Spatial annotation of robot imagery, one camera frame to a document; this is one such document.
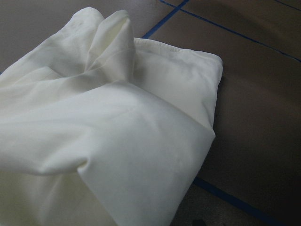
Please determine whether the cream long-sleeve cat shirt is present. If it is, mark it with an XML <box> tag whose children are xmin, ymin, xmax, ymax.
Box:
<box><xmin>0</xmin><ymin>8</ymin><xmax>223</xmax><ymax>226</ymax></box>

